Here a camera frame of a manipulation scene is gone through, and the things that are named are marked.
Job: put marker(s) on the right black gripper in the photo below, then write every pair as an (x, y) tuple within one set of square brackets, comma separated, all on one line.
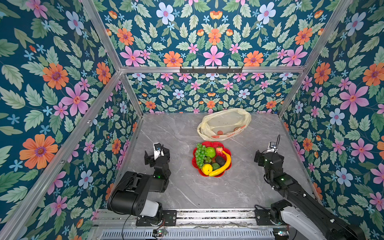
[(261, 157)]

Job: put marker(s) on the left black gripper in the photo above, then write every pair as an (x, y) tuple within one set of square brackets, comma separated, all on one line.
[(148, 160)]

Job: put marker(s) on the yellow fake banana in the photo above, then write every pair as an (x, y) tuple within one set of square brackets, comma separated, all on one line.
[(217, 173)]

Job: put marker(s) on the dark brown fake avocado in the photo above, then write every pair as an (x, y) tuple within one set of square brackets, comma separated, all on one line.
[(220, 160)]

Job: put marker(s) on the red fake strawberry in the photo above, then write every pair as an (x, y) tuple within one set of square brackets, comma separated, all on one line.
[(218, 150)]

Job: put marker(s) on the dark green fake avocado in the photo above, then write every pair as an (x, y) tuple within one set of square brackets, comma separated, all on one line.
[(215, 166)]

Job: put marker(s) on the red flower-shaped plate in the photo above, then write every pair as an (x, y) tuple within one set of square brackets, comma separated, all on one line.
[(214, 145)]

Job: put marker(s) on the cream plastic bag orange print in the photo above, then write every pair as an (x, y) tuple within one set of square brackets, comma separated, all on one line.
[(224, 125)]

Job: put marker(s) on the green fake lime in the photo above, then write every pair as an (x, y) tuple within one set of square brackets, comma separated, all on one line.
[(210, 152)]

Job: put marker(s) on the green fake grapes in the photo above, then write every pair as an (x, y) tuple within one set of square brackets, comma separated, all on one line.
[(200, 155)]

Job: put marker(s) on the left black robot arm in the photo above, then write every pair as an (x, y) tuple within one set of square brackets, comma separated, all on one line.
[(130, 196)]

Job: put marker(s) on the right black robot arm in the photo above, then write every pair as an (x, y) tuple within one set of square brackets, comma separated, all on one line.
[(298, 209)]

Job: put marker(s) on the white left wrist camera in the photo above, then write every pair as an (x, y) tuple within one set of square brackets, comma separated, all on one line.
[(157, 150)]

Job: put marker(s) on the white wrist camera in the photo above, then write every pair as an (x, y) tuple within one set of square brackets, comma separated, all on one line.
[(272, 147), (157, 150)]

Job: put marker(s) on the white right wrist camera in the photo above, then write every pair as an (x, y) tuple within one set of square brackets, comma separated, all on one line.
[(272, 147)]

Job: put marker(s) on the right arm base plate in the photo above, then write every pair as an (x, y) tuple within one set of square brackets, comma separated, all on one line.
[(266, 217)]

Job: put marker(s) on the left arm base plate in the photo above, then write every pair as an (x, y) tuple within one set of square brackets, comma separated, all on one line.
[(166, 218)]

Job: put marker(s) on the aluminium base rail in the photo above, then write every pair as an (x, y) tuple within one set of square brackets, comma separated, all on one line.
[(205, 218)]

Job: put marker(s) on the white vented cable duct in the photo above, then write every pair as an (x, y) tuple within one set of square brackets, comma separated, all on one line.
[(188, 234)]

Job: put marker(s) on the black hook rail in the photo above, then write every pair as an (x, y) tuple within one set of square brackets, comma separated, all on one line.
[(211, 70)]

